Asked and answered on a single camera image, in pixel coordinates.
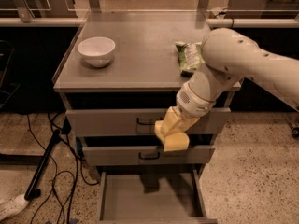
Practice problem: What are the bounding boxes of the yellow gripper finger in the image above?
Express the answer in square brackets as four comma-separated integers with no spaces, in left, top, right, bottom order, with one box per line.
[169,116,199,134]
[161,106,181,136]

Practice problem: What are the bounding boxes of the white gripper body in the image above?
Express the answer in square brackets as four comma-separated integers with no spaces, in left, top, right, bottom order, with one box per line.
[177,83,216,118]

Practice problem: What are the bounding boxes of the grey middle drawer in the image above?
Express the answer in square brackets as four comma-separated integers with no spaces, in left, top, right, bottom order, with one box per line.
[82,134,215,166]

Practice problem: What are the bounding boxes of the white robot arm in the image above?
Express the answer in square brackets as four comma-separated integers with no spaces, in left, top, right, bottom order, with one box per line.
[155,28,299,137]

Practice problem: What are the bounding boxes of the black floor cables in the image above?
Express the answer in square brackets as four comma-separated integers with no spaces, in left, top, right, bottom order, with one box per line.
[25,111,100,224]

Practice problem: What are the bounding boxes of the grey drawer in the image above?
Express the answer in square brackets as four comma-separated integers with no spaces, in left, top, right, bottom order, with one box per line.
[66,107,231,137]
[82,134,215,166]
[95,164,218,224]

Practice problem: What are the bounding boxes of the white horizontal rail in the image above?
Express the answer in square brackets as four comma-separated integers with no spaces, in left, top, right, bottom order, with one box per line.
[0,18,299,28]

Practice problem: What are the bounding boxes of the black caster wheel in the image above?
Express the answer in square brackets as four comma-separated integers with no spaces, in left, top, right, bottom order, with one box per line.
[288,122,299,138]

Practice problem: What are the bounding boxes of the white shoe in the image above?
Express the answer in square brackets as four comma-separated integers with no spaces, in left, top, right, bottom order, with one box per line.
[0,194,29,221]

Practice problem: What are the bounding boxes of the grey top drawer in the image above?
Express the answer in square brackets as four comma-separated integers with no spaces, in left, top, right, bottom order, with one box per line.
[66,107,231,137]

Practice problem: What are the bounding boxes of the green snack bag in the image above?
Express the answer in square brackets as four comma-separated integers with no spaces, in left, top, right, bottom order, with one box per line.
[175,42,205,77]

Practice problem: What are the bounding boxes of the white ceramic bowl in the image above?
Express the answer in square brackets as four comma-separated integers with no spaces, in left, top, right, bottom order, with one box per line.
[78,36,116,67]

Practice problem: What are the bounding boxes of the grey drawer cabinet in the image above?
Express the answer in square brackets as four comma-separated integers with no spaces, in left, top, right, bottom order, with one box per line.
[51,10,245,173]

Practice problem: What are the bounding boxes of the grey bottom drawer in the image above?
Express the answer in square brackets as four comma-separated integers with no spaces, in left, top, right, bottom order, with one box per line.
[95,164,218,224]

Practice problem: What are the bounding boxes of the black floor bar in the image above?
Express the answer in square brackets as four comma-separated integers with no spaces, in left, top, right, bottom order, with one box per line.
[24,129,60,201]

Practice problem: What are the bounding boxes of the yellow sponge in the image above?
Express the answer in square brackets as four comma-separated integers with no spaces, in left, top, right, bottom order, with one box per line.
[154,121,190,152]

